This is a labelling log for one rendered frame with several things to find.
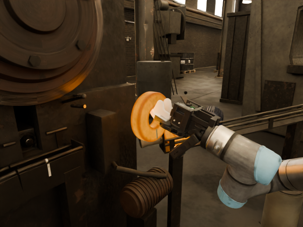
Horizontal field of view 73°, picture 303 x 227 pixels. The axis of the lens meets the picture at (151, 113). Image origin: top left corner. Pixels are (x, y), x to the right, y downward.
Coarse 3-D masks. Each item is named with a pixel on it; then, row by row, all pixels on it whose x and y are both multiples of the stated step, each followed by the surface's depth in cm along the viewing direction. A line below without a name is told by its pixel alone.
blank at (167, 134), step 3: (165, 132) 85; (168, 132) 85; (165, 135) 85; (168, 135) 86; (171, 135) 86; (174, 135) 87; (165, 138) 86; (183, 138) 88; (186, 138) 89; (168, 141) 86; (177, 144) 88
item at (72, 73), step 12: (96, 24) 63; (0, 60) 44; (84, 60) 62; (0, 72) 45; (12, 72) 46; (24, 72) 48; (36, 72) 50; (48, 72) 52; (60, 72) 55; (72, 72) 59; (0, 84) 47; (12, 84) 48; (24, 84) 50; (36, 84) 52; (48, 84) 55; (60, 84) 57
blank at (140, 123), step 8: (144, 96) 59; (152, 96) 60; (160, 96) 63; (136, 104) 59; (144, 104) 58; (152, 104) 61; (136, 112) 58; (144, 112) 58; (136, 120) 58; (144, 120) 59; (136, 128) 59; (144, 128) 60; (152, 128) 63; (160, 128) 66; (144, 136) 60; (152, 136) 63; (160, 136) 66
